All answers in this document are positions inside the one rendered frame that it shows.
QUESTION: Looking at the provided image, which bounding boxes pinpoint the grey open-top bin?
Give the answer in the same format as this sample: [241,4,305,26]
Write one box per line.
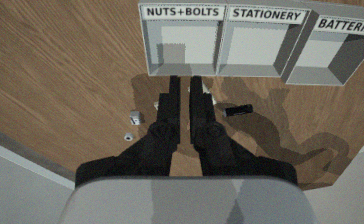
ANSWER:
[138,0,364,86]

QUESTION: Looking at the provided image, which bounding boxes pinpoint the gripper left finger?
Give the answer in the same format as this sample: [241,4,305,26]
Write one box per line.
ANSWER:
[75,75,180,188]

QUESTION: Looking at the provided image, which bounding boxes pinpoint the grey hex nut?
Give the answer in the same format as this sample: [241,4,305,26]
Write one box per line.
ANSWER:
[124,133,133,141]

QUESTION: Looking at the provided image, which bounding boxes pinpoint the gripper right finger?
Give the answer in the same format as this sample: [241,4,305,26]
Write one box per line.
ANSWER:
[189,76,298,186]

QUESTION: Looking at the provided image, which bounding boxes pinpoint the black battery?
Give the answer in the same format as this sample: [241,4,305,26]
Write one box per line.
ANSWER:
[223,104,253,117]

